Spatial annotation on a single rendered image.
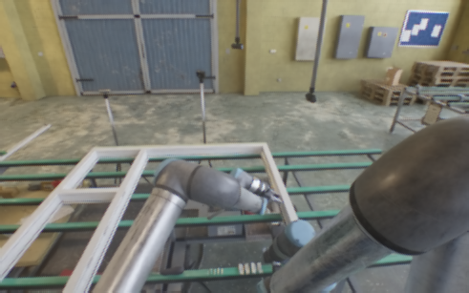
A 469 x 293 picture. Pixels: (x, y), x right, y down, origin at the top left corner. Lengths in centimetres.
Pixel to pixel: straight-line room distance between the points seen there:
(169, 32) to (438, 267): 687
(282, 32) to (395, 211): 700
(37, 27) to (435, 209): 827
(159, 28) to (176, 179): 643
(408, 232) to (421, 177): 6
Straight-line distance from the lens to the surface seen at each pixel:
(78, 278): 131
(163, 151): 210
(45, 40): 825
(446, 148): 32
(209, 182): 73
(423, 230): 32
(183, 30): 695
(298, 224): 82
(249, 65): 672
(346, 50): 771
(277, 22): 717
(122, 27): 729
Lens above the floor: 189
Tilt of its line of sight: 28 degrees down
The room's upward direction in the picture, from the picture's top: straight up
